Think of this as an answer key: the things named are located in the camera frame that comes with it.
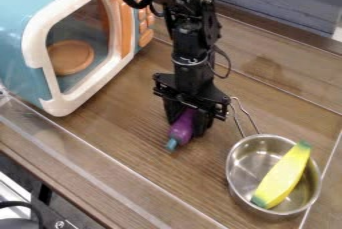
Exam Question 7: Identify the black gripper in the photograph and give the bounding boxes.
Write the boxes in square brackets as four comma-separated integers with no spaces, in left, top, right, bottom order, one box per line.
[152,61,230,137]

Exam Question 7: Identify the purple toy eggplant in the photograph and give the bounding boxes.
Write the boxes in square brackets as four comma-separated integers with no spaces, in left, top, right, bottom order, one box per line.
[165,108,195,151]

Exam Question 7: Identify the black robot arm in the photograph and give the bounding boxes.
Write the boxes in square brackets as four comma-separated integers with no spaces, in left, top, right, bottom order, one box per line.
[123,0,230,137]

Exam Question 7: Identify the yellow toy banana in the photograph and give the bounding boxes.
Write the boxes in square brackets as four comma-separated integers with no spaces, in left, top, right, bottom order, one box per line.
[251,141,311,209]

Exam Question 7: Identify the orange microwave turntable plate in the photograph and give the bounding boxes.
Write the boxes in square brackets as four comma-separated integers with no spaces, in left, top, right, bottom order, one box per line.
[48,40,95,76]

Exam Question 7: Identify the blue toy microwave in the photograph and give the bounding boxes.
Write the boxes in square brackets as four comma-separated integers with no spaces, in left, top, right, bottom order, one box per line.
[0,0,155,117]

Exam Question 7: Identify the silver pot with wire handle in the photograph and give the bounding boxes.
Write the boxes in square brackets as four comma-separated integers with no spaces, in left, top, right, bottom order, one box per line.
[226,97,322,221]

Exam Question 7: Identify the black cable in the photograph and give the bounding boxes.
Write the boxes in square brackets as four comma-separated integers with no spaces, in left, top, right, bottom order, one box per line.
[0,199,47,229]

